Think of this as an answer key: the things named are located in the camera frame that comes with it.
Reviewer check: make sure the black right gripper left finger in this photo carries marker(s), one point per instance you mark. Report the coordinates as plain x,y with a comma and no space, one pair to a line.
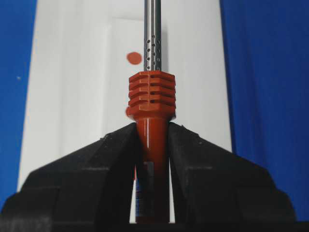
89,190

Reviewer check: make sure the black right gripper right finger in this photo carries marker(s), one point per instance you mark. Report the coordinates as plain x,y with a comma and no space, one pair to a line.
216,190

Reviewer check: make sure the orange soldering iron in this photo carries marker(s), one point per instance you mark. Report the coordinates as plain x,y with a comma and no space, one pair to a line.
152,105

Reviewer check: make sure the orange dot mark upper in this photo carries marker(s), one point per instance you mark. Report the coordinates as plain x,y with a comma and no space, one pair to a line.
134,58

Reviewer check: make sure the white paper sheet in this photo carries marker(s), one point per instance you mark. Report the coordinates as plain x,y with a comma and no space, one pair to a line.
79,71

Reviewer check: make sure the blue table cloth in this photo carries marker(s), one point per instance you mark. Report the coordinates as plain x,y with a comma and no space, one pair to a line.
266,54

